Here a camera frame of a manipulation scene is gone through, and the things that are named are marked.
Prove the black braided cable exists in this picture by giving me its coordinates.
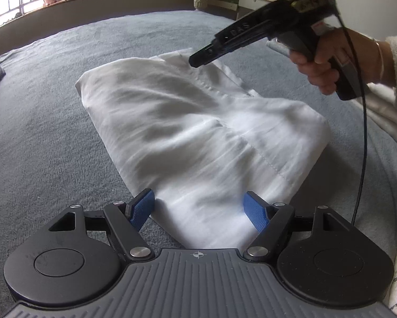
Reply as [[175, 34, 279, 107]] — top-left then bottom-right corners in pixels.
[[328, 0, 368, 226]]

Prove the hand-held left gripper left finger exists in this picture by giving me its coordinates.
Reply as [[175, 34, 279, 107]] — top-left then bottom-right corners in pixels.
[[48, 188, 156, 262]]

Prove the pale grey cloth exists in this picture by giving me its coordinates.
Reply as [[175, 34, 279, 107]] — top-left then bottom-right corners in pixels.
[[364, 81, 397, 160]]

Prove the person's right hand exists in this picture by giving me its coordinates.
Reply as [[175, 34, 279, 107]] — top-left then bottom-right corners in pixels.
[[289, 26, 385, 96]]

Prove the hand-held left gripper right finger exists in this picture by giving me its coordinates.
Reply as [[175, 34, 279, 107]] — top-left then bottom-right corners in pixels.
[[243, 191, 350, 262]]

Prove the white button shirt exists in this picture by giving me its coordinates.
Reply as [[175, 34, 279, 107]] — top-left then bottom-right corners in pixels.
[[75, 48, 331, 249]]

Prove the cream wooden desk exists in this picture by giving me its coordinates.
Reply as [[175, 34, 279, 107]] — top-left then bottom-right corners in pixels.
[[193, 0, 278, 24]]

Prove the thin silver bracelet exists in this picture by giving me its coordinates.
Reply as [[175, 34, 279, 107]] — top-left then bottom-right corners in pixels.
[[372, 38, 386, 82]]

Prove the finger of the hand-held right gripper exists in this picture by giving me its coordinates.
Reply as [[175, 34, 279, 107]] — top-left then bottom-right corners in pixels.
[[188, 38, 229, 68]]

